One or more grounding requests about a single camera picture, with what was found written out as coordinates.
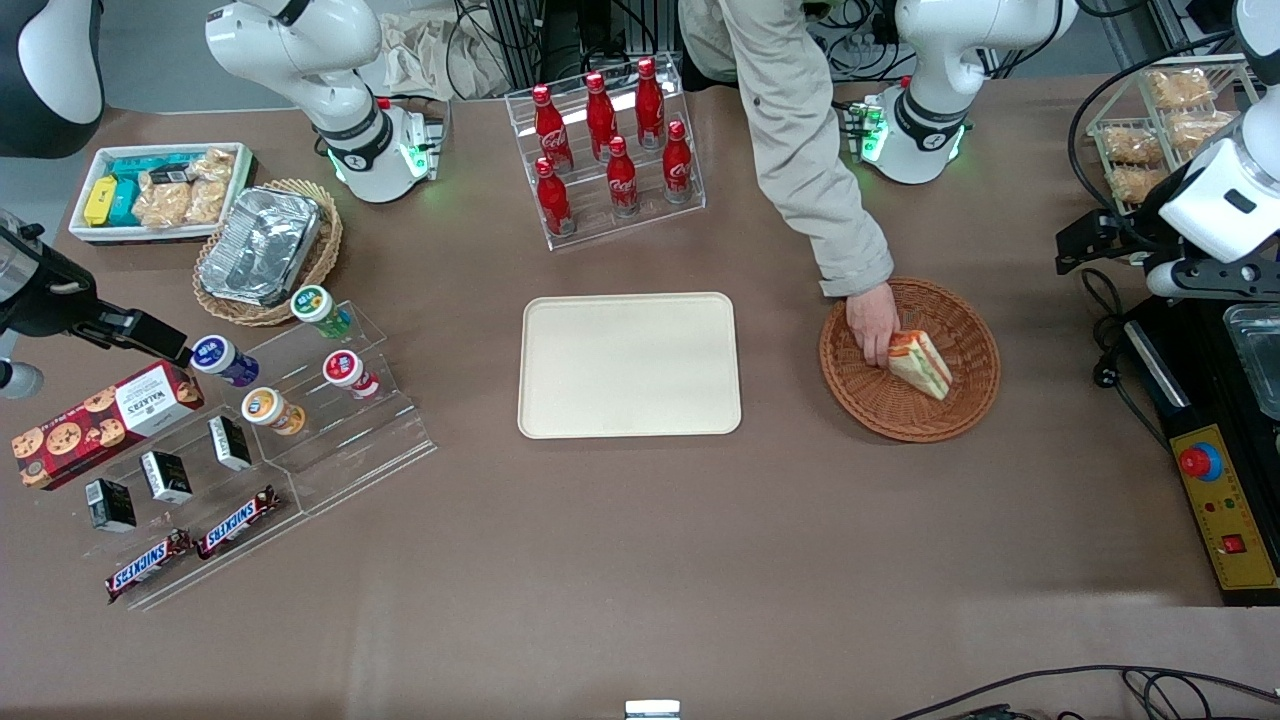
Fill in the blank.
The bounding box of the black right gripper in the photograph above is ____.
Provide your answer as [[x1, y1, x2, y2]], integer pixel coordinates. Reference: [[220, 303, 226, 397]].
[[0, 225, 193, 368]]

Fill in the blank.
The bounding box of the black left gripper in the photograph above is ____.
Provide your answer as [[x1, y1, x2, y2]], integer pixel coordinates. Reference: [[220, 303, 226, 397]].
[[1055, 207, 1170, 277]]

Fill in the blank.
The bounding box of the triangle sandwich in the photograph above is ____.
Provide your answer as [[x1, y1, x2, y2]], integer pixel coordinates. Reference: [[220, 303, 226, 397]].
[[886, 330, 955, 402]]

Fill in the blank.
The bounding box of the beige jacket sleeve forearm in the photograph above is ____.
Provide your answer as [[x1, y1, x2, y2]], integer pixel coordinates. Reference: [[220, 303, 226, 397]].
[[678, 0, 896, 299]]

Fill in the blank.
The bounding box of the aluminium foil tray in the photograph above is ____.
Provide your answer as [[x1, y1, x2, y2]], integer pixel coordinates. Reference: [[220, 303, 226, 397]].
[[198, 186, 323, 308]]

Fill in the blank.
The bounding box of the light wicker basket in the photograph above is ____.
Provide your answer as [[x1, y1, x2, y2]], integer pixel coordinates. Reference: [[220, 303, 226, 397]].
[[193, 179, 344, 328]]

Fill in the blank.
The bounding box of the brown round wicker basket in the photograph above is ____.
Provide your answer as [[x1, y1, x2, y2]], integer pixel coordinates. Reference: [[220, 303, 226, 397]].
[[819, 277, 1002, 444]]

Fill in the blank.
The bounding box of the beige plastic tray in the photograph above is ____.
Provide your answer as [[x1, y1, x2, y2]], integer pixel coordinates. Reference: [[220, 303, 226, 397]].
[[517, 292, 743, 440]]

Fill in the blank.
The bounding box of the bare person hand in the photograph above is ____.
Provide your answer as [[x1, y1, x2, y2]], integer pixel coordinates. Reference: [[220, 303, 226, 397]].
[[845, 282, 902, 368]]

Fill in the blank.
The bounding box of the bagged bread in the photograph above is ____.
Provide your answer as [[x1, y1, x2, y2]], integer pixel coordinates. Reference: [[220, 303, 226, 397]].
[[1100, 125, 1167, 167], [1145, 66, 1217, 110], [1165, 108, 1237, 152], [1108, 165, 1167, 205]]

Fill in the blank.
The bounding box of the purple lid yoghurt cup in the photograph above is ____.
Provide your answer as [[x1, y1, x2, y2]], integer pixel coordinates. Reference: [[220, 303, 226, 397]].
[[190, 335, 261, 389]]

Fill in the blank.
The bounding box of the red Walkers shortbread box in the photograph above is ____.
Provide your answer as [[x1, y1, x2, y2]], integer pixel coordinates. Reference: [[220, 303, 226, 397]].
[[12, 360, 206, 492]]

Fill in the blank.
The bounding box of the white plastic bin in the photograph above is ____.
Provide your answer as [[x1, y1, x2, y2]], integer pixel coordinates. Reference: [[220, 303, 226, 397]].
[[68, 142, 258, 246]]

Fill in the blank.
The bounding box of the yellow snack pack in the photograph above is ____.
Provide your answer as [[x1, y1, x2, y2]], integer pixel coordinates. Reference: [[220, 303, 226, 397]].
[[83, 176, 120, 229]]

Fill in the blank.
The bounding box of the small black carton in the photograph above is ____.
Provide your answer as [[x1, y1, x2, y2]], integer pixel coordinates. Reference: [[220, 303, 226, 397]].
[[85, 479, 138, 534], [140, 451, 194, 506], [208, 415, 254, 473]]

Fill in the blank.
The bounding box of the orange lid yoghurt cup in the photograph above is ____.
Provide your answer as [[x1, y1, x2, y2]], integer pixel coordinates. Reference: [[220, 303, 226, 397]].
[[241, 387, 308, 438]]

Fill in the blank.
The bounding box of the long teal snack box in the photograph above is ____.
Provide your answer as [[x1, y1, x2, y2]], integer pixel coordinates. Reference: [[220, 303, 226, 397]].
[[108, 153, 197, 183]]

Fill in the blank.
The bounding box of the black table appliance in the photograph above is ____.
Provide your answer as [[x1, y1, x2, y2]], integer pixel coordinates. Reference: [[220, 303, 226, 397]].
[[1120, 288, 1280, 607]]

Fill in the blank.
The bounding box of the green lid yoghurt cup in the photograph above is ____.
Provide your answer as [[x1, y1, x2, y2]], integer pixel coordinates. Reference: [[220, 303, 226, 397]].
[[290, 285, 354, 340]]

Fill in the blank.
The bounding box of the steel pan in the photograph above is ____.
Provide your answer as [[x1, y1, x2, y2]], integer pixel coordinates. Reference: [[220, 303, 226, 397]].
[[1222, 303, 1280, 422]]

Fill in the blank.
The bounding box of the red lid yoghurt cup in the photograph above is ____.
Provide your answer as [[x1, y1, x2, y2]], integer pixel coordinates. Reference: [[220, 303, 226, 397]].
[[322, 350, 382, 401]]

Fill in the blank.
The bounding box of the Snickers bar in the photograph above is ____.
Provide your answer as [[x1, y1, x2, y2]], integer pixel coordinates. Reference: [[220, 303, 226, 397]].
[[196, 486, 281, 561], [106, 529, 193, 605]]

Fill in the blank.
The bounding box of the clear acrylic stepped display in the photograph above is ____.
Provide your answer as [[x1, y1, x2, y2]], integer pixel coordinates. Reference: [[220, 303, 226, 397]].
[[228, 299, 439, 517], [60, 400, 307, 613]]

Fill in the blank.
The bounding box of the yellow control panel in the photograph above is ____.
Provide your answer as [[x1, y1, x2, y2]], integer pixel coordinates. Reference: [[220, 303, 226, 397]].
[[1168, 424, 1280, 594]]

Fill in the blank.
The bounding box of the crumpled beige bag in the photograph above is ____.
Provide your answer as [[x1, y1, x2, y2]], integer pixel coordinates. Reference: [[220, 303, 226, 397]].
[[380, 10, 512, 100]]

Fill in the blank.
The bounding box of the red cola bottle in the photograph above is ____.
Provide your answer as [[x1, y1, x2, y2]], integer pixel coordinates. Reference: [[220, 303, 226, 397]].
[[662, 120, 696, 205], [531, 84, 575, 173], [534, 157, 576, 238], [636, 56, 667, 149], [584, 72, 620, 161], [606, 136, 642, 218]]

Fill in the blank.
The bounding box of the clear acrylic bottle rack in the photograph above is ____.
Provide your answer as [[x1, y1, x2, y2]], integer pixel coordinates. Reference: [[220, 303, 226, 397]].
[[505, 52, 707, 252]]

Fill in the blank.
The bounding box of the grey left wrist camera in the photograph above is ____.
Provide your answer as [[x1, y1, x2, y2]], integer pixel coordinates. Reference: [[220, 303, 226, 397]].
[[1146, 256, 1280, 301]]

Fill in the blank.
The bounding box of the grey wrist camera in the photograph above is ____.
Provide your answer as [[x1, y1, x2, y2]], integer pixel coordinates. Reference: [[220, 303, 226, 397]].
[[1146, 256, 1280, 301], [0, 358, 47, 402]]

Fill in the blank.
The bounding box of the white wire rack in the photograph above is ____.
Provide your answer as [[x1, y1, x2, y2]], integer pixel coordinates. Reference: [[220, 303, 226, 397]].
[[1087, 55, 1263, 217]]

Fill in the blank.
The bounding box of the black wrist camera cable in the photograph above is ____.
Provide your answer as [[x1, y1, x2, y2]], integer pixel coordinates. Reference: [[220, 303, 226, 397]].
[[1067, 30, 1246, 252]]

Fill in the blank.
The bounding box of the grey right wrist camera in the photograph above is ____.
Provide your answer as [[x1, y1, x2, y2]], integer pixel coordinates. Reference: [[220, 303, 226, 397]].
[[0, 358, 47, 402]]

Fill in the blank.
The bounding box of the black power cable with plug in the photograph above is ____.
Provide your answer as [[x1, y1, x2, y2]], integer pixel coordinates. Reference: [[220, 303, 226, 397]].
[[1080, 268, 1177, 452]]

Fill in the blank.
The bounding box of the black cable bundle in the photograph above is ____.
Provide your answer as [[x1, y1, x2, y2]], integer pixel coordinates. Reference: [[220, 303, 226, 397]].
[[808, 0, 907, 83]]

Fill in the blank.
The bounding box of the dark equipment frame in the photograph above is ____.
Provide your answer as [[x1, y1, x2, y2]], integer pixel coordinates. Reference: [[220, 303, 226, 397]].
[[455, 0, 691, 96]]

